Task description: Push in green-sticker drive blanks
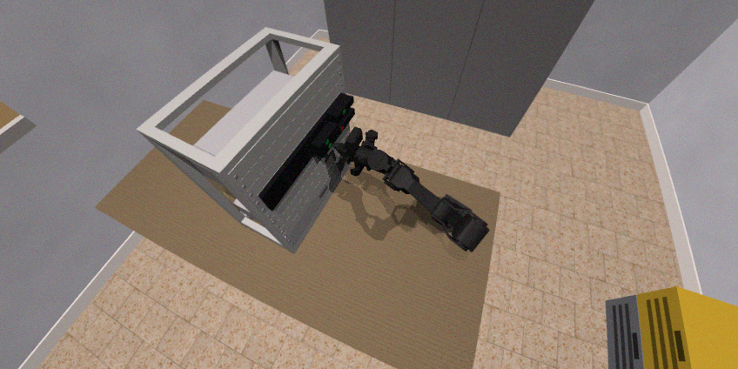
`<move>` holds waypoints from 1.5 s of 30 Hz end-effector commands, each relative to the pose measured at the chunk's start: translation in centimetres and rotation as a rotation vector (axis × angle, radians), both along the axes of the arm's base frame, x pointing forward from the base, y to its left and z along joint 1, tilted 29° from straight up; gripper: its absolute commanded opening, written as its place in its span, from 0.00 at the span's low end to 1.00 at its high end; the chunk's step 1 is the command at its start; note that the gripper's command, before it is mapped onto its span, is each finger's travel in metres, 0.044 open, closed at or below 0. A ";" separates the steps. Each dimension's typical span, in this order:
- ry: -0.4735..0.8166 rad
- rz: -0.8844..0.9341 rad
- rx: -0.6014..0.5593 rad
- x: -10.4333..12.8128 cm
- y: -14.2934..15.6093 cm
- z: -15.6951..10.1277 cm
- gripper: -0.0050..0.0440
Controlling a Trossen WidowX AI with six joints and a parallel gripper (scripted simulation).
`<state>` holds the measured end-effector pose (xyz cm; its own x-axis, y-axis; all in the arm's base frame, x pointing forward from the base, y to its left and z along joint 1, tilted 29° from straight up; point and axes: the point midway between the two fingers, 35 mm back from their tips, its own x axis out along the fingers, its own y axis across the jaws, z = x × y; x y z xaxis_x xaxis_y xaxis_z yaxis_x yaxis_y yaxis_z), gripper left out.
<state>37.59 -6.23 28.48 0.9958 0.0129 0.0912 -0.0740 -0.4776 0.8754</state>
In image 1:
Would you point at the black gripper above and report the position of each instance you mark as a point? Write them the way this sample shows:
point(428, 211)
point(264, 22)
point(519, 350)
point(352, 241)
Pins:
point(347, 151)

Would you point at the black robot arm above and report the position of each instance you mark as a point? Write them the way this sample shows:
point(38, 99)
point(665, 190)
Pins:
point(468, 230)

